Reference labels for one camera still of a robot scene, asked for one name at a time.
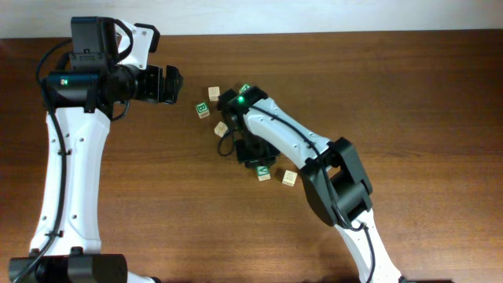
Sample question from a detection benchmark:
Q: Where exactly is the green V block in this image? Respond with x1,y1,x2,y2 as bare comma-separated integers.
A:
256,166,271,182

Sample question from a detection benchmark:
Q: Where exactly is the blue sided wooden block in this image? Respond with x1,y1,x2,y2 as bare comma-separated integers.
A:
282,170,298,186

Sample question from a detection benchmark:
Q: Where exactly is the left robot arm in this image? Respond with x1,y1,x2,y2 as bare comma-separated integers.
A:
8,17,183,282

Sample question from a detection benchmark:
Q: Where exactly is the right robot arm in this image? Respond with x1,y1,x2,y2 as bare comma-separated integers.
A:
217,86,406,282

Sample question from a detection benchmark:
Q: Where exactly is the blue sided plain block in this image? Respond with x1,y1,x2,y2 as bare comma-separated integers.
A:
214,121,228,138

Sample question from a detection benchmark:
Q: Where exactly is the green B block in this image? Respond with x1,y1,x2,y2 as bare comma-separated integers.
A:
195,102,210,119

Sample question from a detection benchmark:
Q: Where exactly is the plain wooden block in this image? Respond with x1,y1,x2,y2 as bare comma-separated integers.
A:
207,86,220,101

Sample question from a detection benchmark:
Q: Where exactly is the green N block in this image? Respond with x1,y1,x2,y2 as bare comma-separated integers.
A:
239,84,251,94

